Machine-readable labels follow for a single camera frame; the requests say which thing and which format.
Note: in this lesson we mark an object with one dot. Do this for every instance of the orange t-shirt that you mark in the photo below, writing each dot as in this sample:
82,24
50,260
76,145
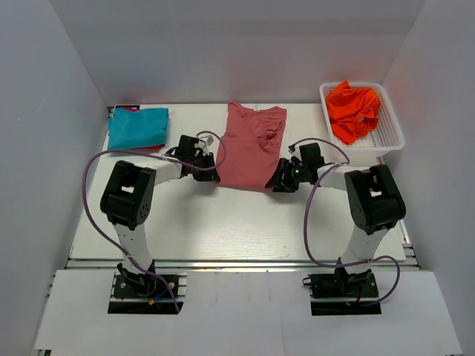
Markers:
353,112

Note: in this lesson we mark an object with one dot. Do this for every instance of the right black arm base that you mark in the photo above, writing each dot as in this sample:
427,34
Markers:
343,294

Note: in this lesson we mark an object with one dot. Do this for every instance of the folded teal t-shirt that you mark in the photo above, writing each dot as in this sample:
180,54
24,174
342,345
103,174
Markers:
143,128

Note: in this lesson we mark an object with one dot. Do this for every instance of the dusty red t-shirt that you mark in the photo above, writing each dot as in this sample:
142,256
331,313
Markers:
250,147

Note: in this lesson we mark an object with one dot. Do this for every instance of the white plastic basket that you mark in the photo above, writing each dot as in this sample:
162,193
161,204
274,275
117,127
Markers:
385,138

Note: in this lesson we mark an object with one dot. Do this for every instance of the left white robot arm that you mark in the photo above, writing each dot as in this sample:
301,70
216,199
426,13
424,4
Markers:
127,197

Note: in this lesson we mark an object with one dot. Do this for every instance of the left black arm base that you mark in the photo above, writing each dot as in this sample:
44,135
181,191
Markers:
144,294

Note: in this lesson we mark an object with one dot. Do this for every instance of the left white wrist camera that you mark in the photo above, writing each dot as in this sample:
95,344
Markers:
205,141

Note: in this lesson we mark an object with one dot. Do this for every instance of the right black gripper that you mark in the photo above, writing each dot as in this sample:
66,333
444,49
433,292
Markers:
277,181

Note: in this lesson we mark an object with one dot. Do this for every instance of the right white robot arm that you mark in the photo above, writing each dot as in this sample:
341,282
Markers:
375,202

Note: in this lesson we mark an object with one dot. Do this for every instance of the aluminium table rail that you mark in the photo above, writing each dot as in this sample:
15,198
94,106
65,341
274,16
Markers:
409,263

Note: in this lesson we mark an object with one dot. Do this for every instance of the folded magenta t-shirt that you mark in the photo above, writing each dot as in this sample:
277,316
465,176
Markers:
132,108

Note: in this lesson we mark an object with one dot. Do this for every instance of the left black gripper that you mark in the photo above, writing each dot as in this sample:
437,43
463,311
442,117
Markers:
211,176

